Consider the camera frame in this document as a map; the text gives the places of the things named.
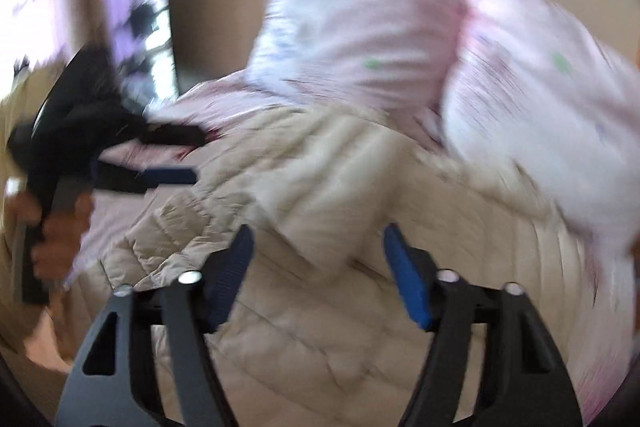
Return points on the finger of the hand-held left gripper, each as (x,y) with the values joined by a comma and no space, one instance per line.
(170,176)
(175,135)

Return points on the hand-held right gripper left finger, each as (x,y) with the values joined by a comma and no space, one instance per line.
(232,272)

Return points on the beige puffer jacket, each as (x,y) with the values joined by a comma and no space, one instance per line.
(310,187)

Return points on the wooden headboard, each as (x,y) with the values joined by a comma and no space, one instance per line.
(215,17)

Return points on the bright window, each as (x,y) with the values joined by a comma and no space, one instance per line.
(30,7)

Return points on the pink floral pillow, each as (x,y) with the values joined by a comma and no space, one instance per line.
(530,107)
(360,22)

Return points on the person's left hand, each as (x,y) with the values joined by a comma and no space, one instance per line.
(62,234)

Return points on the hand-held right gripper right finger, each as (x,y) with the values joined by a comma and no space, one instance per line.
(407,277)

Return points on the pink floral bed sheet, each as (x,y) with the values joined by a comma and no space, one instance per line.
(120,217)

